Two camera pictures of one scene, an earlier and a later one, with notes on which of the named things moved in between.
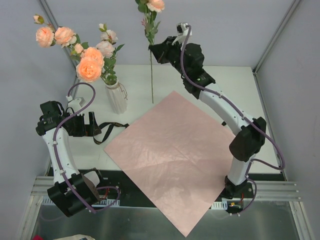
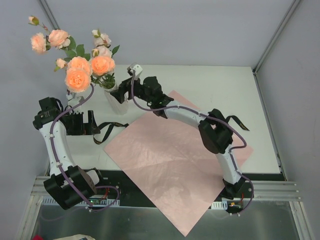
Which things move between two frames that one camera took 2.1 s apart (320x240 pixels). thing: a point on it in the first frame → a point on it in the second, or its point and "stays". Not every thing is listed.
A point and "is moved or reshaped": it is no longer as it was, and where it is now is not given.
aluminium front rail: x=276 y=191 stays
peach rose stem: x=149 y=7 → x=102 y=68
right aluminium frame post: x=275 y=36 stays
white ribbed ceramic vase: x=116 y=97 stays
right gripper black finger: x=161 y=51 → x=119 y=95
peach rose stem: x=89 y=68 → x=79 y=72
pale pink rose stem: x=108 y=48 is moved or reshaped
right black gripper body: x=161 y=53 → x=124 y=88
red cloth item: x=37 y=237 stays
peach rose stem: x=48 y=36 is moved or reshaped
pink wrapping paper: x=177 y=156 stays
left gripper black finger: x=93 y=128 stays
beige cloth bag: x=77 y=237 stays
